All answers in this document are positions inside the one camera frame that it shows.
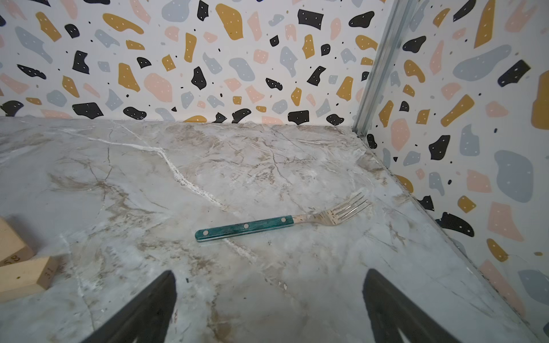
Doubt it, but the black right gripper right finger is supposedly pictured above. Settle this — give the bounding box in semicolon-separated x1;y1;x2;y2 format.
363;269;458;342

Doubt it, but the right corner metal post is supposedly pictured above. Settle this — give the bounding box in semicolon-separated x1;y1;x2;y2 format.
353;0;417;141

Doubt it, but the natural wood block marked 58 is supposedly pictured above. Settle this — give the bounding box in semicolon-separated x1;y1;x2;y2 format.
0;218;35;267

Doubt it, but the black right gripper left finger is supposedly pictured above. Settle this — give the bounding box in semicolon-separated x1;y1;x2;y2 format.
84;270;177;343

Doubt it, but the natural wood block marked 31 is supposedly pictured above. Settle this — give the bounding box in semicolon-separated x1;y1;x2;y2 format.
0;257;59;303

